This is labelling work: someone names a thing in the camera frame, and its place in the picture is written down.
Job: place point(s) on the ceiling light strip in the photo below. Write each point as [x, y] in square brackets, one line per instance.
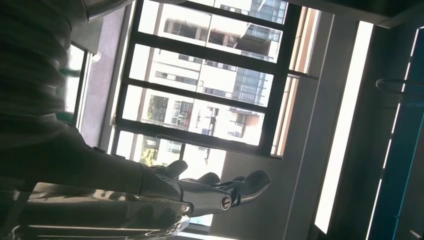
[344, 126]

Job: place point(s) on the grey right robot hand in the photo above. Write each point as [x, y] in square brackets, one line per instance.
[99, 205]

